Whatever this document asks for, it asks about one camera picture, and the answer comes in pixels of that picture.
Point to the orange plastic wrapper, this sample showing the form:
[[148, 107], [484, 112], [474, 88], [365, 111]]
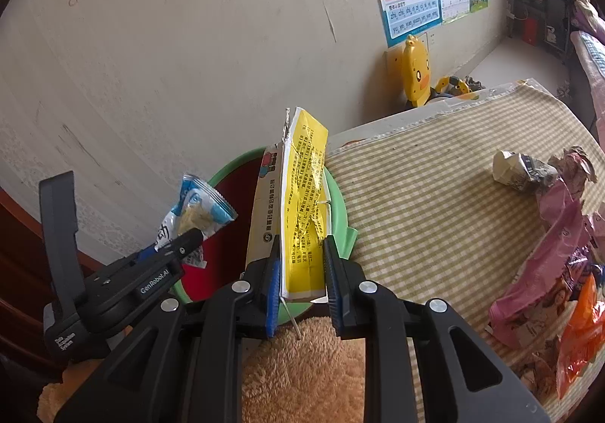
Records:
[[582, 338]]

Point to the blue white snack wrapper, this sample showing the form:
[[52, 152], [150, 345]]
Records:
[[199, 205]]

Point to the black shelf unit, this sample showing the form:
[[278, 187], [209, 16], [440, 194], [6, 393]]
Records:
[[542, 23]]

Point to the yellow duck toy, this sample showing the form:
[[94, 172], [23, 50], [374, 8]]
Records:
[[416, 72]]

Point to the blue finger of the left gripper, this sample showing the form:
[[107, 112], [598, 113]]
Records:
[[145, 253]]

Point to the pink plastic bag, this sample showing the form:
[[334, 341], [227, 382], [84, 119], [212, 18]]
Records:
[[559, 263]]

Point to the yellow white paper carton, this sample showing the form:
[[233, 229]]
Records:
[[291, 207]]

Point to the checkered yellow tablecloth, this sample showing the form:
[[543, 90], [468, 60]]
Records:
[[431, 220]]

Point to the orange plush seat cushion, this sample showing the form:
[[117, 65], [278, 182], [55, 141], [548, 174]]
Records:
[[315, 378]]

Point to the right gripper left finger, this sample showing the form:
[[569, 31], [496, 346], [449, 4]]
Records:
[[247, 308]]

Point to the red green trash bin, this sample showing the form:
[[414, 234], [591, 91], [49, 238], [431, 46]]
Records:
[[225, 252]]

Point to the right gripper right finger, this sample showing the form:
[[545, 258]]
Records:
[[362, 309]]

